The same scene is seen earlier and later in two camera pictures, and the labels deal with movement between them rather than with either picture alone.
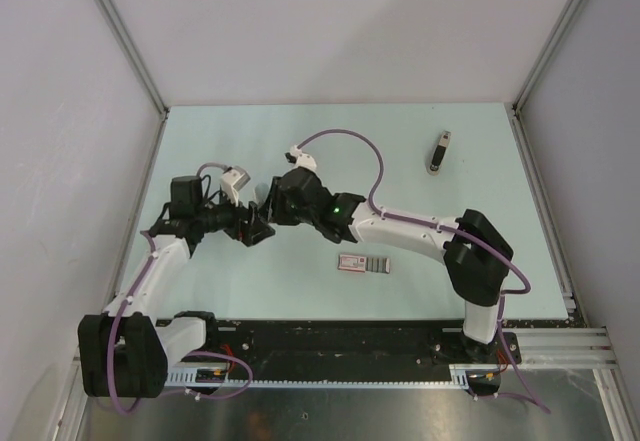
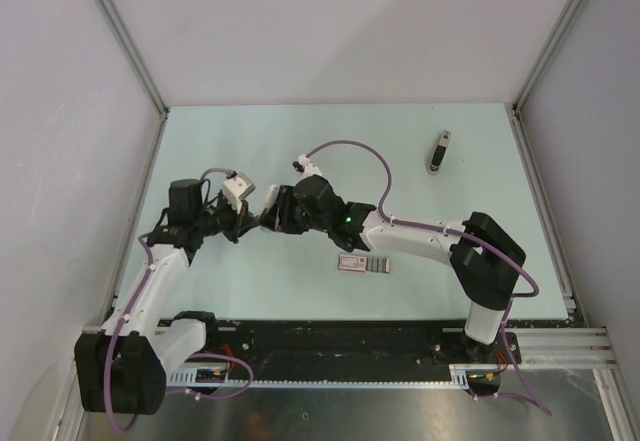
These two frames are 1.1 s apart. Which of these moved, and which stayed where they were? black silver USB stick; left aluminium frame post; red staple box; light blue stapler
Moved: light blue stapler
Stayed: red staple box; black silver USB stick; left aluminium frame post
